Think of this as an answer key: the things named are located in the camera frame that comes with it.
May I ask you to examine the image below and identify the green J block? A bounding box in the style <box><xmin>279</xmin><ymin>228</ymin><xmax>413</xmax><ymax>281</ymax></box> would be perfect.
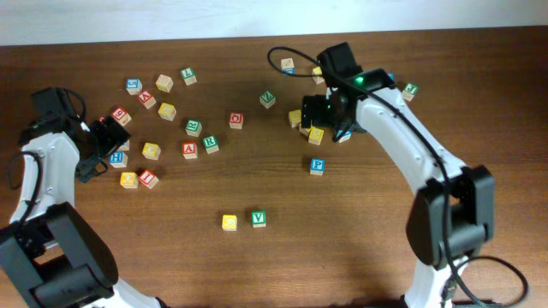
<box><xmin>402</xmin><ymin>83</ymin><xmax>420</xmax><ymax>102</ymax></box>

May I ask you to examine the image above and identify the red Q block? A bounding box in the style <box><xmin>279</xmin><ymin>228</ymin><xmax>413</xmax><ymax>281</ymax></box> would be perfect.
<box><xmin>229</xmin><ymin>112</ymin><xmax>243</xmax><ymax>129</ymax></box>

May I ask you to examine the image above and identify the green V block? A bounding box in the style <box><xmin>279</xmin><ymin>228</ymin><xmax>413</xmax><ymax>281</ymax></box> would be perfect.
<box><xmin>252</xmin><ymin>210</ymin><xmax>266</xmax><ymax>228</ymax></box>

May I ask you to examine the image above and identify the red a block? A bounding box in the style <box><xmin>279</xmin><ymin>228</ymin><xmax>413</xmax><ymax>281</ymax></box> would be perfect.
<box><xmin>182</xmin><ymin>142</ymin><xmax>198</xmax><ymax>159</ymax></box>
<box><xmin>137</xmin><ymin>90</ymin><xmax>157</xmax><ymax>109</ymax></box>

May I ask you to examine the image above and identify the blue-sided wooden block top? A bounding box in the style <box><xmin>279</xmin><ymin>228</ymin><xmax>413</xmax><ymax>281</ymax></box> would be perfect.
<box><xmin>281</xmin><ymin>58</ymin><xmax>295</xmax><ymax>75</ymax></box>

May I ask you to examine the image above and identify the green r block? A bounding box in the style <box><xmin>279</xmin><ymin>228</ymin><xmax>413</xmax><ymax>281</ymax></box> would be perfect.
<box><xmin>185</xmin><ymin>119</ymin><xmax>202</xmax><ymax>137</ymax></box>
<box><xmin>203</xmin><ymin>135</ymin><xmax>219</xmax><ymax>154</ymax></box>

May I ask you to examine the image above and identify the blue h block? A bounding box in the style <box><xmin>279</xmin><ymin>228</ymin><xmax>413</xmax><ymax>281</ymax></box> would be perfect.
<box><xmin>109</xmin><ymin>151</ymin><xmax>128</xmax><ymax>168</ymax></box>
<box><xmin>118</xmin><ymin>140</ymin><xmax>130</xmax><ymax>151</ymax></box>

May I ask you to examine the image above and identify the blue X block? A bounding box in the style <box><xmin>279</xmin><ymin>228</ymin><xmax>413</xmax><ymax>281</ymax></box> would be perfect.
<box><xmin>387</xmin><ymin>73</ymin><xmax>396</xmax><ymax>83</ymax></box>

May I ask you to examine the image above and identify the yellow G block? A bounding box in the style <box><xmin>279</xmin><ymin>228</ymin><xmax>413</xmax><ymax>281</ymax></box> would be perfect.
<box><xmin>158</xmin><ymin>103</ymin><xmax>176</xmax><ymax>121</ymax></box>

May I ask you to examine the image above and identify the red I block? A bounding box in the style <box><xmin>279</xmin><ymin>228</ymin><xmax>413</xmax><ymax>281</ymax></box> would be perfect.
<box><xmin>139</xmin><ymin>169</ymin><xmax>159</xmax><ymax>189</ymax></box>

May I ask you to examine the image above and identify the yellow block cluster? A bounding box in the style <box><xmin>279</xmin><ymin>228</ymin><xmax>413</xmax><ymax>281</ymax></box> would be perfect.
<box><xmin>299</xmin><ymin>127</ymin><xmax>310</xmax><ymax>137</ymax></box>
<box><xmin>288</xmin><ymin>110</ymin><xmax>301</xmax><ymax>128</ymax></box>
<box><xmin>308</xmin><ymin>127</ymin><xmax>325</xmax><ymax>145</ymax></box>

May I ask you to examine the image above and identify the green L block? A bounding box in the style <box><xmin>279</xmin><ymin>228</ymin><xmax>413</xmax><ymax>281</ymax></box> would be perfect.
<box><xmin>181</xmin><ymin>67</ymin><xmax>197</xmax><ymax>86</ymax></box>

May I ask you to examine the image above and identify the plain wooden block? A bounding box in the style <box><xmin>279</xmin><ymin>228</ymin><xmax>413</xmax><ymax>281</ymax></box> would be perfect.
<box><xmin>156</xmin><ymin>74</ymin><xmax>174</xmax><ymax>93</ymax></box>

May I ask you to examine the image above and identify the blue P block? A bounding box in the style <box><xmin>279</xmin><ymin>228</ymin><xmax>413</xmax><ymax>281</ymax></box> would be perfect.
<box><xmin>310</xmin><ymin>157</ymin><xmax>325</xmax><ymax>175</ymax></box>

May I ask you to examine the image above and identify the blue I block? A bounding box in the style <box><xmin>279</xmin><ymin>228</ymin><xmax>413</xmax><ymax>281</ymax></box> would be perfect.
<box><xmin>336</xmin><ymin>130</ymin><xmax>352</xmax><ymax>143</ymax></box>

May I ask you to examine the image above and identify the red A block lower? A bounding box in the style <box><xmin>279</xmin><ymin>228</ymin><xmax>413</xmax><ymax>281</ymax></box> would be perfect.
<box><xmin>182</xmin><ymin>142</ymin><xmax>198</xmax><ymax>159</ymax></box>

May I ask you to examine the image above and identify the yellow block cluster lower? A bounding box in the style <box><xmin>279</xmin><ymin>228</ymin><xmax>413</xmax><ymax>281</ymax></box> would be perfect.
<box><xmin>308</xmin><ymin>127</ymin><xmax>325</xmax><ymax>145</ymax></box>

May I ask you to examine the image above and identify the yellow O block upper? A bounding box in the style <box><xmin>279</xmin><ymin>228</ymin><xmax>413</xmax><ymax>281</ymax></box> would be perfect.
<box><xmin>141</xmin><ymin>142</ymin><xmax>161</xmax><ymax>161</ymax></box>

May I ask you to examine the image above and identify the yellow block cluster left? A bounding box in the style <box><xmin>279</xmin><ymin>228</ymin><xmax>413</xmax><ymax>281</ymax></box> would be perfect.
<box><xmin>288</xmin><ymin>110</ymin><xmax>301</xmax><ymax>128</ymax></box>

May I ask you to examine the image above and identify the yellow block cluster middle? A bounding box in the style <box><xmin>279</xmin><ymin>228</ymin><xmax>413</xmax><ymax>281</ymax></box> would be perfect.
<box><xmin>299</xmin><ymin>127</ymin><xmax>310</xmax><ymax>137</ymax></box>

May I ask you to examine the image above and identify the yellow O block lower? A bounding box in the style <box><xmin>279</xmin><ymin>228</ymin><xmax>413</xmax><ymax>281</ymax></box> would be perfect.
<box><xmin>119</xmin><ymin>172</ymin><xmax>139</xmax><ymax>189</ymax></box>

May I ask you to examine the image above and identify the blue H block lower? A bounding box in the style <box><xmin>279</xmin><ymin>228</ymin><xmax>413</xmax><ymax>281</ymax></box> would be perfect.
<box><xmin>109</xmin><ymin>151</ymin><xmax>128</xmax><ymax>168</ymax></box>

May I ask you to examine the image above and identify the yellow C block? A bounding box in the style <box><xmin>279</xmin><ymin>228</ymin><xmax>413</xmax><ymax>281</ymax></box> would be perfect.
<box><xmin>222</xmin><ymin>214</ymin><xmax>237</xmax><ymax>231</ymax></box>

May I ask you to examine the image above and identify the blue H block upper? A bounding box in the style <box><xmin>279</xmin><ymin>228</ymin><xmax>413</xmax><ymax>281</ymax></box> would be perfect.
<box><xmin>118</xmin><ymin>140</ymin><xmax>130</xmax><ymax>151</ymax></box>

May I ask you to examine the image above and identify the blue S block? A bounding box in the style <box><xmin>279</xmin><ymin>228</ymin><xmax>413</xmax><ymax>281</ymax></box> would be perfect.
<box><xmin>125</xmin><ymin>78</ymin><xmax>143</xmax><ymax>96</ymax></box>

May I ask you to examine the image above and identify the yellow block top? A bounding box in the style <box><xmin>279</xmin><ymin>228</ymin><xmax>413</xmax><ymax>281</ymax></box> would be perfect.
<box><xmin>312</xmin><ymin>66</ymin><xmax>325</xmax><ymax>85</ymax></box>

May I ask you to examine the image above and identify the yellow o block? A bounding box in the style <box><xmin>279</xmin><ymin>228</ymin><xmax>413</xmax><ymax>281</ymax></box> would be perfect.
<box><xmin>119</xmin><ymin>172</ymin><xmax>139</xmax><ymax>189</ymax></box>
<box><xmin>141</xmin><ymin>142</ymin><xmax>161</xmax><ymax>161</ymax></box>

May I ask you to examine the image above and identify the red 6 block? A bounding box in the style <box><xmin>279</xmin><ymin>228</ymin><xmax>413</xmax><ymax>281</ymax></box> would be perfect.
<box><xmin>110</xmin><ymin>107</ymin><xmax>132</xmax><ymax>127</ymax></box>

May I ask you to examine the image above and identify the green Z block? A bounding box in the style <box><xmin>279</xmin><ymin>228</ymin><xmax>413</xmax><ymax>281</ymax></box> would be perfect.
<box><xmin>259</xmin><ymin>91</ymin><xmax>276</xmax><ymax>109</ymax></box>

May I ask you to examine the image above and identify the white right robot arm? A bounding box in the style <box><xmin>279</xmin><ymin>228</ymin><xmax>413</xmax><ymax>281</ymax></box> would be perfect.
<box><xmin>301</xmin><ymin>43</ymin><xmax>494</xmax><ymax>307</ymax></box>

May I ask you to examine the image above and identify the red A block upper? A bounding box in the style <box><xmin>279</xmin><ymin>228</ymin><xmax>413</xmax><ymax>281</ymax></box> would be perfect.
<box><xmin>137</xmin><ymin>90</ymin><xmax>157</xmax><ymax>109</ymax></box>

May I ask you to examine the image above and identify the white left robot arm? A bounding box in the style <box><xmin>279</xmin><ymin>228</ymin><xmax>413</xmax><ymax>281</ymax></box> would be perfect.
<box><xmin>1</xmin><ymin>87</ymin><xmax>165</xmax><ymax>308</ymax></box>

